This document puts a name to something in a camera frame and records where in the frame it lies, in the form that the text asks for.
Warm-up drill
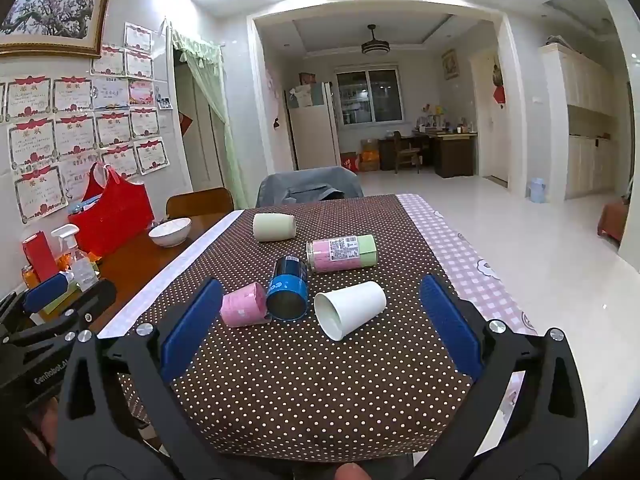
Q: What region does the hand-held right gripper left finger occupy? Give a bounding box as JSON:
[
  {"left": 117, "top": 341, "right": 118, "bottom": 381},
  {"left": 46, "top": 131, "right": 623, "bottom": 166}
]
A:
[{"left": 54, "top": 278, "right": 224, "bottom": 467}]

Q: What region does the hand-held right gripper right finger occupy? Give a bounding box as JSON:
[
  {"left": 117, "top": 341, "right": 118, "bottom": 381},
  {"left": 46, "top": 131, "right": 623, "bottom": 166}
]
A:
[{"left": 419, "top": 274, "right": 591, "bottom": 467}]

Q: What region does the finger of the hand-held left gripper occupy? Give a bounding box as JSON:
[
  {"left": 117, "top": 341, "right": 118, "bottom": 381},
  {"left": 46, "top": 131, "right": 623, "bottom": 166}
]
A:
[
  {"left": 62, "top": 279, "right": 118, "bottom": 333},
  {"left": 0, "top": 272, "right": 71, "bottom": 336}
]

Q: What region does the white paper cup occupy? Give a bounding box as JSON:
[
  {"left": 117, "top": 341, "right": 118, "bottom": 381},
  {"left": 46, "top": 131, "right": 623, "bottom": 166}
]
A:
[{"left": 313, "top": 280, "right": 388, "bottom": 343}]

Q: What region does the blue and black cup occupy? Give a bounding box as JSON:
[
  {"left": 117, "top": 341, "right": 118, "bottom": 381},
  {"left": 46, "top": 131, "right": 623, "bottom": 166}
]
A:
[{"left": 265, "top": 255, "right": 309, "bottom": 322}]

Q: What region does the cream cup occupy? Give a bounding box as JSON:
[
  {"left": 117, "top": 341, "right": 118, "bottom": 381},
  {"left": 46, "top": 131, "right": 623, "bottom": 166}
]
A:
[{"left": 252, "top": 213, "right": 297, "bottom": 242}]

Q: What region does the pink and green labelled cup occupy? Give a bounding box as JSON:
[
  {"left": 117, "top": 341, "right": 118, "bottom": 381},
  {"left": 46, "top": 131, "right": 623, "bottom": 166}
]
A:
[{"left": 305, "top": 234, "right": 378, "bottom": 274}]

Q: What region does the person's left hand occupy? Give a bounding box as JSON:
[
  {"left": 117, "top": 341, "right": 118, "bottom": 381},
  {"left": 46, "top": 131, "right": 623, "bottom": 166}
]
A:
[{"left": 22, "top": 400, "right": 63, "bottom": 468}]

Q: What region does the person's right hand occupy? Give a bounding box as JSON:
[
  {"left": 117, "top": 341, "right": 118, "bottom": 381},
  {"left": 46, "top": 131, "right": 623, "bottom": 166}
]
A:
[{"left": 334, "top": 462, "right": 372, "bottom": 480}]

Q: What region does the red box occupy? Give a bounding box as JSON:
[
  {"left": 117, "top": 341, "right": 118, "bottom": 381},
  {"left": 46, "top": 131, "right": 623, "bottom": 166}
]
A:
[{"left": 21, "top": 232, "right": 61, "bottom": 283}]

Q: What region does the clear spray bottle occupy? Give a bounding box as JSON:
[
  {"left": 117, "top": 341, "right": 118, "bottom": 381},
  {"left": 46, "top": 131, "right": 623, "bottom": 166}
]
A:
[{"left": 51, "top": 224, "right": 100, "bottom": 292}]

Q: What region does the white cloth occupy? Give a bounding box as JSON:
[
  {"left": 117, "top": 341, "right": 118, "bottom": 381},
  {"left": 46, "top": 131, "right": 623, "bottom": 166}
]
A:
[{"left": 99, "top": 210, "right": 247, "bottom": 342}]

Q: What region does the wooden table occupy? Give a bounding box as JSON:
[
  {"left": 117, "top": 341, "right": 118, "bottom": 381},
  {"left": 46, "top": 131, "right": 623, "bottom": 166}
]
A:
[{"left": 92, "top": 212, "right": 232, "bottom": 288}]

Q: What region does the pink checked tablecloth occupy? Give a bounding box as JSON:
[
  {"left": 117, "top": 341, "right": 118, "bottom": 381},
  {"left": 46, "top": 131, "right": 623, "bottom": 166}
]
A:
[{"left": 401, "top": 192, "right": 540, "bottom": 413}]

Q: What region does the red bag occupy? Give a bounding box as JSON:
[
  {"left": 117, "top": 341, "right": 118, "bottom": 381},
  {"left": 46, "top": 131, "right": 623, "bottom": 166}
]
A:
[{"left": 67, "top": 162, "right": 155, "bottom": 259}]

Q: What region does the white bowl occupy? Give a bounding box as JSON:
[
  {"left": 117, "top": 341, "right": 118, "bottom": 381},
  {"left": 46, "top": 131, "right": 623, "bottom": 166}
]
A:
[{"left": 148, "top": 218, "right": 192, "bottom": 248}]

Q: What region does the brown polka dot tablecloth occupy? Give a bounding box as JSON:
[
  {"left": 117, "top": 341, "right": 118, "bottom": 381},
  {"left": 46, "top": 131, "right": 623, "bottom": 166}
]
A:
[{"left": 97, "top": 194, "right": 475, "bottom": 463}]

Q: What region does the dark wooden desk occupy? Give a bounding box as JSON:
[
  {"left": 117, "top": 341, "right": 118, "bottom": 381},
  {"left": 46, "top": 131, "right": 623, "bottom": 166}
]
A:
[{"left": 378, "top": 131, "right": 478, "bottom": 179}]

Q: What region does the dark wooden chair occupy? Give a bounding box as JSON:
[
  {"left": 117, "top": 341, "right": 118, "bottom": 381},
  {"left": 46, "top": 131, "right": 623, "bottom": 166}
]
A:
[{"left": 392, "top": 130, "right": 422, "bottom": 175}]

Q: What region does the grey covered chair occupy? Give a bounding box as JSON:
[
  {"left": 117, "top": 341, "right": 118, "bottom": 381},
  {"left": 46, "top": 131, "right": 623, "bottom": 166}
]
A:
[{"left": 255, "top": 166, "right": 365, "bottom": 209}]

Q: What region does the cardboard box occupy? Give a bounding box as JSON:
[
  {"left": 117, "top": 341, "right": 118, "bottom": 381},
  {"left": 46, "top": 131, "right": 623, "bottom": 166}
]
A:
[{"left": 359, "top": 138, "right": 381, "bottom": 173}]

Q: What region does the brown furniture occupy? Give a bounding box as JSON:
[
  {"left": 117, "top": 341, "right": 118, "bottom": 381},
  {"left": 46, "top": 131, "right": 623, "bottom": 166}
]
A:
[{"left": 597, "top": 199, "right": 628, "bottom": 245}]

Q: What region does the white door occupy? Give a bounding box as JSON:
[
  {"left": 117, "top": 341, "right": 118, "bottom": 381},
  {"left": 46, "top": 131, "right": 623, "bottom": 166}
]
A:
[{"left": 472, "top": 46, "right": 510, "bottom": 185}]

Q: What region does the green sheer curtain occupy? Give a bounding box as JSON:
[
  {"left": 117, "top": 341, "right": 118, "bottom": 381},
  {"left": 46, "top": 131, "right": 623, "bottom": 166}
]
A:
[{"left": 171, "top": 27, "right": 249, "bottom": 209}]

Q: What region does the white refrigerator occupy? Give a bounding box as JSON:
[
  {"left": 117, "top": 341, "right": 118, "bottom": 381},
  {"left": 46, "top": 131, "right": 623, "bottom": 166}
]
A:
[{"left": 284, "top": 81, "right": 342, "bottom": 171}]

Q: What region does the window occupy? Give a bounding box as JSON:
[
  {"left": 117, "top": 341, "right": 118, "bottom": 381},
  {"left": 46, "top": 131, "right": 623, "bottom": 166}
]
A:
[{"left": 335, "top": 65, "right": 403, "bottom": 127}]

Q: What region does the framed tree painting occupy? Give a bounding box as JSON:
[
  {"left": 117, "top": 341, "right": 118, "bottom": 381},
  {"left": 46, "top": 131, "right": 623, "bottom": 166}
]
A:
[{"left": 0, "top": 0, "right": 115, "bottom": 59}]

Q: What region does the ceiling fan lamp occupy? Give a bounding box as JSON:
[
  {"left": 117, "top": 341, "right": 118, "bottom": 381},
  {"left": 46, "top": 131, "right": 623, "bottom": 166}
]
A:
[{"left": 361, "top": 24, "right": 391, "bottom": 56}]

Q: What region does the group of wall certificates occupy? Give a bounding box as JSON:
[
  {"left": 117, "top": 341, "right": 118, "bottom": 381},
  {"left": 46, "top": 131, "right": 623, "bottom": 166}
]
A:
[{"left": 0, "top": 22, "right": 174, "bottom": 224}]

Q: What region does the cream wall cabinet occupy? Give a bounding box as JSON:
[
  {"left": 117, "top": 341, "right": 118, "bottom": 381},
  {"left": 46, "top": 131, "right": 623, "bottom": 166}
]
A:
[{"left": 538, "top": 42, "right": 622, "bottom": 202}]

